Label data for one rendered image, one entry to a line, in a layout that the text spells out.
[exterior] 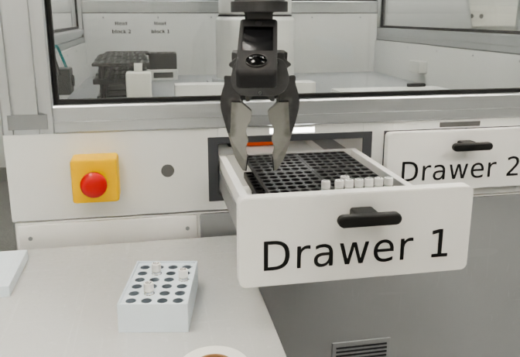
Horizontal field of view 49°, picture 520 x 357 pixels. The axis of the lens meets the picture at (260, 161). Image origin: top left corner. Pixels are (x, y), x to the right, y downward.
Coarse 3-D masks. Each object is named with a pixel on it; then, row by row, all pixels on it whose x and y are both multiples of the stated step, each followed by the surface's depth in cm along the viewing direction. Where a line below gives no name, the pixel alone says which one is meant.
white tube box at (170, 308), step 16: (144, 272) 77; (176, 272) 77; (192, 272) 77; (128, 288) 72; (160, 288) 72; (176, 288) 72; (192, 288) 73; (128, 304) 68; (144, 304) 68; (160, 304) 68; (176, 304) 68; (192, 304) 73; (128, 320) 68; (144, 320) 68; (160, 320) 68; (176, 320) 68
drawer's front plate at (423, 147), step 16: (480, 128) 105; (496, 128) 105; (512, 128) 105; (400, 144) 102; (416, 144) 102; (432, 144) 103; (448, 144) 103; (496, 144) 105; (512, 144) 106; (384, 160) 103; (400, 160) 102; (416, 160) 103; (432, 160) 103; (448, 160) 104; (464, 160) 105; (480, 160) 105; (496, 160) 106; (512, 160) 107; (400, 176) 103; (432, 176) 104; (448, 176) 105; (464, 176) 106; (496, 176) 107; (512, 176) 107
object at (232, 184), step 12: (228, 156) 100; (360, 156) 99; (228, 168) 91; (240, 168) 101; (372, 168) 94; (384, 168) 91; (228, 180) 88; (240, 180) 101; (396, 180) 85; (228, 192) 86; (240, 192) 78; (228, 204) 87
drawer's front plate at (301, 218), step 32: (288, 192) 67; (320, 192) 67; (352, 192) 67; (384, 192) 68; (416, 192) 68; (448, 192) 69; (256, 224) 66; (288, 224) 66; (320, 224) 67; (416, 224) 70; (448, 224) 70; (256, 256) 67; (320, 256) 68; (352, 256) 69; (384, 256) 70; (416, 256) 71; (448, 256) 71
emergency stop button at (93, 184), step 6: (90, 174) 88; (96, 174) 88; (84, 180) 87; (90, 180) 87; (96, 180) 88; (102, 180) 88; (84, 186) 88; (90, 186) 88; (96, 186) 88; (102, 186) 88; (84, 192) 88; (90, 192) 88; (96, 192) 88; (102, 192) 88
